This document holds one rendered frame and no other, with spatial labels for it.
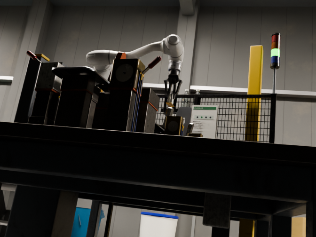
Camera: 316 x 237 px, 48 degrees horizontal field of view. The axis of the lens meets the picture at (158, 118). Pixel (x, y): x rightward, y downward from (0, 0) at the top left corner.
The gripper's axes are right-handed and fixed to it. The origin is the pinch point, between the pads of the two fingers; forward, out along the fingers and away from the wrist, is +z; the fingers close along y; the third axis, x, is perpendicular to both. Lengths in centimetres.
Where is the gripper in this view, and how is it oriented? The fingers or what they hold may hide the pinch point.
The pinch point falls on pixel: (170, 98)
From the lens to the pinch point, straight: 243.2
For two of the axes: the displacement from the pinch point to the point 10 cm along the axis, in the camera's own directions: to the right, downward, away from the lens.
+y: 9.4, 0.3, -3.4
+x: 3.1, 3.0, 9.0
